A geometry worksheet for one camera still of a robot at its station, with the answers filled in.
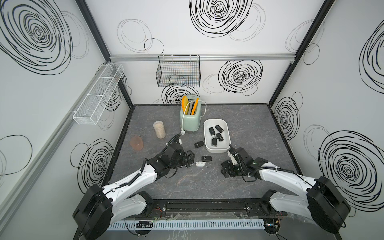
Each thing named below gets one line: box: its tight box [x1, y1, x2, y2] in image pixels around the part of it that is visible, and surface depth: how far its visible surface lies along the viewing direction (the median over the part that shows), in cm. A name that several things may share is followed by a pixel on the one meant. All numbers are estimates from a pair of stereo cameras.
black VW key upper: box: [194, 141, 205, 148], surface depth 98 cm
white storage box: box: [203, 118, 231, 154], surface depth 104 cm
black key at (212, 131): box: [208, 127, 216, 136], surface depth 104 cm
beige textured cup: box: [153, 120, 166, 139], surface depth 96 cm
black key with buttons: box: [215, 125, 224, 133], surface depth 107 cm
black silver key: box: [211, 137, 217, 147], surface depth 98 cm
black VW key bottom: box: [216, 133, 224, 141], surface depth 101 cm
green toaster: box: [180, 95, 202, 132], surface depth 96 cm
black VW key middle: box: [201, 155, 213, 162], surface depth 93 cm
